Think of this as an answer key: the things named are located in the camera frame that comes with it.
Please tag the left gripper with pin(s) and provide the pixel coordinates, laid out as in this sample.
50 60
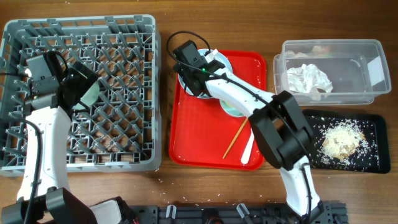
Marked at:
73 74

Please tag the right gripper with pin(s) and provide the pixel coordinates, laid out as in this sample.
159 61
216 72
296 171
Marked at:
181 70

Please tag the mint green bowl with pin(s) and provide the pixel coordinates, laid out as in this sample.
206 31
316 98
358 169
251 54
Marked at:
89 97

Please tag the small light blue bowl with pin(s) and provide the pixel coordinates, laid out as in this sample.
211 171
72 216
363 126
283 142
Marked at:
230 110

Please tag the wooden chopstick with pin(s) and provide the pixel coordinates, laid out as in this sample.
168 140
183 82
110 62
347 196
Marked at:
235 138

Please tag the white napkin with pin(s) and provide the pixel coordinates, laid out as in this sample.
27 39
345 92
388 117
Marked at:
309 79

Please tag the rice and food scraps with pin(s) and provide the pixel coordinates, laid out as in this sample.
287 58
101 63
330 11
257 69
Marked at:
345 144

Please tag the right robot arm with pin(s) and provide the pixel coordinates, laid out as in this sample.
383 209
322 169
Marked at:
280 129

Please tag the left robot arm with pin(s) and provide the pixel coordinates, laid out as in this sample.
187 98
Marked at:
45 184

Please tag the grey dishwasher rack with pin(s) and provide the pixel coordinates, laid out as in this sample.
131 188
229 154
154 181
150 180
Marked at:
121 131

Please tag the red plastic tray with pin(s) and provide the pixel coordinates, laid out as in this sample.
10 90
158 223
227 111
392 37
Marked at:
201 132

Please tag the white plastic fork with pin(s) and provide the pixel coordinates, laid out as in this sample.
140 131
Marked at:
247 151

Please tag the clear plastic bin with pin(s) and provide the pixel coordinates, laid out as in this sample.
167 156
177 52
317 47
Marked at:
357 69

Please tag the black plastic tray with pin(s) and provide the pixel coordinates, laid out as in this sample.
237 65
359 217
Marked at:
381 132

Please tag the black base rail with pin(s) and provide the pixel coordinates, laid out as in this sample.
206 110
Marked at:
269 213

